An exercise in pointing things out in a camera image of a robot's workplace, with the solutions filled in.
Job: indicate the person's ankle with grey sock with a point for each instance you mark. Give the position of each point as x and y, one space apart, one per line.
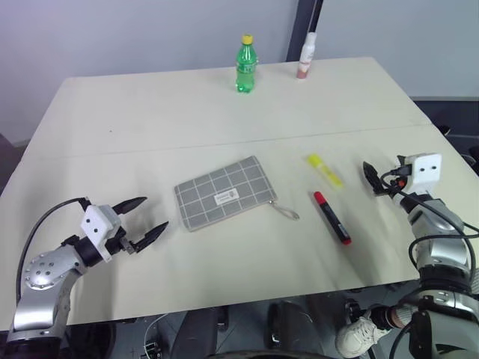
393 317

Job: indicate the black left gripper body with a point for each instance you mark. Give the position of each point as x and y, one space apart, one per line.
120 244

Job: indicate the black marker with red caps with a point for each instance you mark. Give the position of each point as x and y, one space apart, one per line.
333 218

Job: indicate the dark vertical post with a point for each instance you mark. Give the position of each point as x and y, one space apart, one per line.
298 30

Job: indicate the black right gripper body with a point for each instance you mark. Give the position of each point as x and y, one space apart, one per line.
396 187

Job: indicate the white sneaker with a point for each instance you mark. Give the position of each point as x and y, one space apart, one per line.
355 336

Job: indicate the black rounded shape under table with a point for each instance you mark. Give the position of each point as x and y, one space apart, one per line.
288 325

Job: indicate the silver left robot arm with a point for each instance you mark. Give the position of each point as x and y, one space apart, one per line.
41 273

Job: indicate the yellow highlighter pen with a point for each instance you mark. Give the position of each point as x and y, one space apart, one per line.
325 172

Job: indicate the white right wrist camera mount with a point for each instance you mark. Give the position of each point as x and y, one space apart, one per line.
426 170

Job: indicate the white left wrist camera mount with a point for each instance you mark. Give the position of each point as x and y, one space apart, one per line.
96 224

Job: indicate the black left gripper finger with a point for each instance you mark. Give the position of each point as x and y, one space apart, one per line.
152 235
131 205

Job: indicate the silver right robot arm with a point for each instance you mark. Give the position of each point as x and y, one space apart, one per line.
441 232

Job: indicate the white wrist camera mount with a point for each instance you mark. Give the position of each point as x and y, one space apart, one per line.
96 224
426 170

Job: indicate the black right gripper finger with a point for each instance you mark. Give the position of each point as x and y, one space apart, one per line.
367 171
375 184

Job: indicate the white and pink bottle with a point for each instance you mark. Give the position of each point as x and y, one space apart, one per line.
306 56

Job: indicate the grey checked pencil pouch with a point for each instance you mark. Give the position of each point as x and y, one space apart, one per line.
221 190

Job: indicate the green bottle with yellow cap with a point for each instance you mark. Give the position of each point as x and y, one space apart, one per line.
246 71

